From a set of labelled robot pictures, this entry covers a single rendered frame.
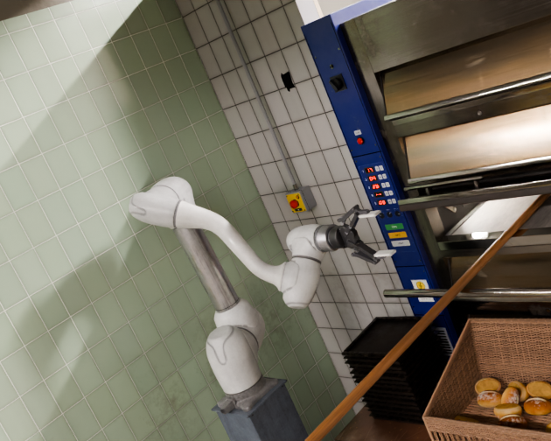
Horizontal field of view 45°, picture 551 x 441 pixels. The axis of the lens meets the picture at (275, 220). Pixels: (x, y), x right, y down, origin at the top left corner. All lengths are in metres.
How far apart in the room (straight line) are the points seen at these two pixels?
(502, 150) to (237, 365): 1.18
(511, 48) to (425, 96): 0.35
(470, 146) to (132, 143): 1.37
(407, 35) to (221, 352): 1.29
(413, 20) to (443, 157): 0.50
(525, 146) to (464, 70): 0.32
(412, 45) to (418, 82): 0.14
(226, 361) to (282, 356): 0.90
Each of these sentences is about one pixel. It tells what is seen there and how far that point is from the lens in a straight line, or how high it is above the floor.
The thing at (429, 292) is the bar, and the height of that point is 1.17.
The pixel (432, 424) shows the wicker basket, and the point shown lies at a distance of 2.54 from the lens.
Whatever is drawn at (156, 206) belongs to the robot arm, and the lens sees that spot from 2.32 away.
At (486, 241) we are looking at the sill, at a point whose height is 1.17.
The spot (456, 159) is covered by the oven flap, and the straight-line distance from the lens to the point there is 2.48.
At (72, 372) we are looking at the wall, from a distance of 2.71.
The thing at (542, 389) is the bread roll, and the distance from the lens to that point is 2.67.
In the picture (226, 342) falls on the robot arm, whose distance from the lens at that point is 2.41.
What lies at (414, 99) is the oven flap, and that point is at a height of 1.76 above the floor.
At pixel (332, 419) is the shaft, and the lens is 1.81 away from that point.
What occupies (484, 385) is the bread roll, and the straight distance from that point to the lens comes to 2.77.
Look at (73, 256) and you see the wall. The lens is 2.69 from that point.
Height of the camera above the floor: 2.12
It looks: 14 degrees down
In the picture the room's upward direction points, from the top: 23 degrees counter-clockwise
